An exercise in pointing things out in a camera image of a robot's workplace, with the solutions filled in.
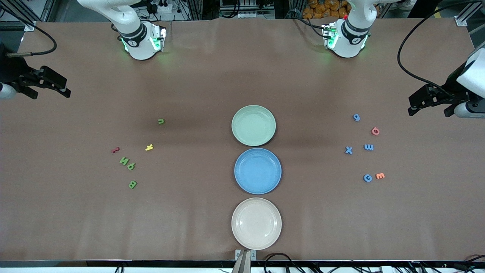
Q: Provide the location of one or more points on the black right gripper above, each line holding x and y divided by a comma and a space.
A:
12, 71

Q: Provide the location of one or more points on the aluminium frame profile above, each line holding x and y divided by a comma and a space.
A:
29, 25
462, 19

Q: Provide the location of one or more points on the blue foam letter E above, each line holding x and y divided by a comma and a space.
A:
368, 147

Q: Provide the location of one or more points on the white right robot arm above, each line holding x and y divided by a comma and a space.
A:
141, 50

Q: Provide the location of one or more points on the blue foam letter G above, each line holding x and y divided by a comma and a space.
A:
364, 178

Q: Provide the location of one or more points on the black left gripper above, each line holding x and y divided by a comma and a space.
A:
452, 86

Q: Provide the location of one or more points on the blue foam letter X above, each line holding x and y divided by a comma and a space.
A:
349, 150

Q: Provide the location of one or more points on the green foam letter B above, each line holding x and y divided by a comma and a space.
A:
132, 184

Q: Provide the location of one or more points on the green foam letter q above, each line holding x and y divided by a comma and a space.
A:
131, 166

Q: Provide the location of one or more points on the white power strip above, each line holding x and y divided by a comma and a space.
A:
250, 15
163, 7

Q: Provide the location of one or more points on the metal table edge bracket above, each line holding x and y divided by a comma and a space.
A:
238, 253

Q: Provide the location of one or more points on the orange bags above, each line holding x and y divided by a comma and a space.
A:
326, 7

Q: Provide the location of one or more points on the green foam letter N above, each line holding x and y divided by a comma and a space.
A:
123, 160

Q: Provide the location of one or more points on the beige plate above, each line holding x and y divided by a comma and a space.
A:
256, 223

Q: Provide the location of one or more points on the blue plate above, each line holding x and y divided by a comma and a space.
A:
257, 171

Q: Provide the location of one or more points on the pink-red foam letter Q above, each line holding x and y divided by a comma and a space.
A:
372, 132

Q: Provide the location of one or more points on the metal camera mount bar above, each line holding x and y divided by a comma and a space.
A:
242, 265

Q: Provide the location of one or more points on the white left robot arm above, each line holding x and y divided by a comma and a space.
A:
348, 45

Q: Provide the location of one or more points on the green plate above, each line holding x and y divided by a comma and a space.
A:
254, 126

